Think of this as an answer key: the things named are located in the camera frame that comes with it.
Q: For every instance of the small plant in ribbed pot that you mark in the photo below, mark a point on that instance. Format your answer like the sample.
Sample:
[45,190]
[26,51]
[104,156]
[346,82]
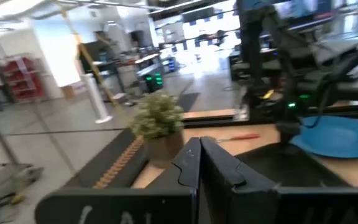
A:
[158,115]

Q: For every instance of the shelf with red bins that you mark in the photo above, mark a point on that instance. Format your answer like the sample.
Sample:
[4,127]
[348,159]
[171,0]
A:
[22,77]

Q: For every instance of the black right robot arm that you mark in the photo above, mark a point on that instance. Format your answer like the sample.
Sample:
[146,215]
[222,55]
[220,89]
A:
[286,77]

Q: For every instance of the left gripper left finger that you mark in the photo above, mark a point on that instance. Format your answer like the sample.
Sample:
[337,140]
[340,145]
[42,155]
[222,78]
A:
[185,168]

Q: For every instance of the white round column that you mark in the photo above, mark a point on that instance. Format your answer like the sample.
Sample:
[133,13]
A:
[96,99]

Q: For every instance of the person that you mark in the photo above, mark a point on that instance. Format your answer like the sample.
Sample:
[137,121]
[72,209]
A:
[252,46]

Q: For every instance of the black machine green lights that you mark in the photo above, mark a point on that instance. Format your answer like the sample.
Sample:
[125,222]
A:
[154,81]

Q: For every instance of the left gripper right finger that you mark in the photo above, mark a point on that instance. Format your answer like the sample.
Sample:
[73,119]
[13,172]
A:
[219,174]

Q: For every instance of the blue round plate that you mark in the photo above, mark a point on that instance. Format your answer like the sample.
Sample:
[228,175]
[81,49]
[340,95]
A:
[337,137]

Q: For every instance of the black mat with orange stripes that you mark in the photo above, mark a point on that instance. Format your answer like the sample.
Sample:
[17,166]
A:
[110,168]

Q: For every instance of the black aluminium table frame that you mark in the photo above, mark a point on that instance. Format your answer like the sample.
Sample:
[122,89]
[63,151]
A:
[213,122]

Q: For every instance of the black rectangular tray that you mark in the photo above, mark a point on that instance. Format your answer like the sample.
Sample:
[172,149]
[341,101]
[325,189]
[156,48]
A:
[291,168]

